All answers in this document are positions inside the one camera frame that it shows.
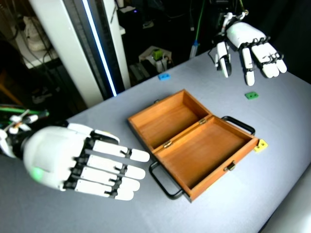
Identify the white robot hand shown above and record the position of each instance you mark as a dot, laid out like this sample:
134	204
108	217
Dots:
48	150
243	32

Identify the small green block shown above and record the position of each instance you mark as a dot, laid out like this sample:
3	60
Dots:
251	95

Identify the small blue block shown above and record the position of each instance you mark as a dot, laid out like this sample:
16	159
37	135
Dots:
164	77

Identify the white column with blue light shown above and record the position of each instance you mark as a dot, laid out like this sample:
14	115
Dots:
65	48

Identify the small yellow block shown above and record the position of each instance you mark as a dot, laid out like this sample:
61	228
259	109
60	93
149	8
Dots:
262	146

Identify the white object on shelf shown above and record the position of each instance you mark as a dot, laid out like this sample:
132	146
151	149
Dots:
35	34

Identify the grey table cloth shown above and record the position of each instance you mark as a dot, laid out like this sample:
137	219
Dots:
243	206

